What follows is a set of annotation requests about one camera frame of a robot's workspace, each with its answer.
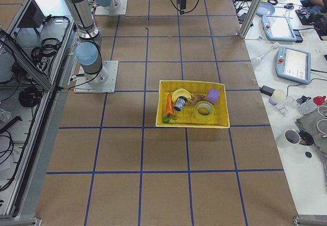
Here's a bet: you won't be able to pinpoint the yellow tape roll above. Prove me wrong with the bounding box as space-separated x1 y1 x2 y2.
194 101 214 121

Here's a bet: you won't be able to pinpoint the blue grey plate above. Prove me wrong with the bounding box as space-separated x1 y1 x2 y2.
256 1 275 17

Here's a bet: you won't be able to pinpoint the far white teach pendant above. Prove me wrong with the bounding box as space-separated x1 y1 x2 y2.
261 15 297 42

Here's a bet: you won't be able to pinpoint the white teach pendant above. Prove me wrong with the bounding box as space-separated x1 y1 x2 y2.
261 15 297 42
275 46 311 84

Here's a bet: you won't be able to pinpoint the yellow toy banana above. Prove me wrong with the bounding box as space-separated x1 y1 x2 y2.
172 88 191 102

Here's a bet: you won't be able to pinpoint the light bulb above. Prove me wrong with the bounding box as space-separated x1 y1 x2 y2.
251 46 279 68

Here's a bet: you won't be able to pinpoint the black scissors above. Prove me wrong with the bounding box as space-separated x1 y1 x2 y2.
275 3 294 10

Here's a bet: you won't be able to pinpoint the purple foam cube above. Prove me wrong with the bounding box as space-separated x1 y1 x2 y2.
206 88 220 104

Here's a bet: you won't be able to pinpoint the blue black can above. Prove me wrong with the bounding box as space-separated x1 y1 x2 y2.
174 96 188 111

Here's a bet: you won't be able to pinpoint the brown toy piece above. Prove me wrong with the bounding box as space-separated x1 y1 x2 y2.
186 94 205 106

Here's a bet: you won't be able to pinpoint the yellow woven basket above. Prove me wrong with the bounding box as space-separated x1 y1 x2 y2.
155 80 230 128

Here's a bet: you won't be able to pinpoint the orange toy carrot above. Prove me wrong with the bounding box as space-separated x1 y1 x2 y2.
166 93 173 115

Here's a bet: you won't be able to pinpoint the black power adapter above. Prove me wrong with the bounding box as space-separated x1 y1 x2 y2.
260 85 275 97

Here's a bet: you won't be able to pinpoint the near white teach pendant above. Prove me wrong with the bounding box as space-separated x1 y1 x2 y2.
275 46 311 84

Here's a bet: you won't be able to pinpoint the purple white cup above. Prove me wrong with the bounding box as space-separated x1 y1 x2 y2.
269 89 286 105

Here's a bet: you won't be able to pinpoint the black monitor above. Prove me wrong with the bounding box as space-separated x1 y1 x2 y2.
15 0 45 35

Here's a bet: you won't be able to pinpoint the clear plastic packaging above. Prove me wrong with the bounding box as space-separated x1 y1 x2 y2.
273 96 298 116

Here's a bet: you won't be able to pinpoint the red small object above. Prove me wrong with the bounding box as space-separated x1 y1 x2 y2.
313 96 326 107

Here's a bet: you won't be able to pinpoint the white mug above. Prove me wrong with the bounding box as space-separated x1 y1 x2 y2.
275 129 300 148

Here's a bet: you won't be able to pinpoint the grey cloth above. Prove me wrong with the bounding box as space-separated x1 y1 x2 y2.
296 105 326 160

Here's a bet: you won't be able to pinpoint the black round lid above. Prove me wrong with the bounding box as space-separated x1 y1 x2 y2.
299 131 314 146

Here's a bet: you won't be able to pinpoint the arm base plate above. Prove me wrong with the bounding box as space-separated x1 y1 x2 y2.
95 0 128 16
73 60 119 94

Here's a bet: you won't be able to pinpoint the aluminium frame post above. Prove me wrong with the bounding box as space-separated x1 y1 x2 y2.
239 0 262 39

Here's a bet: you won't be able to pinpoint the black cable coil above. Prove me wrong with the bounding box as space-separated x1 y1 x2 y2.
18 85 41 108

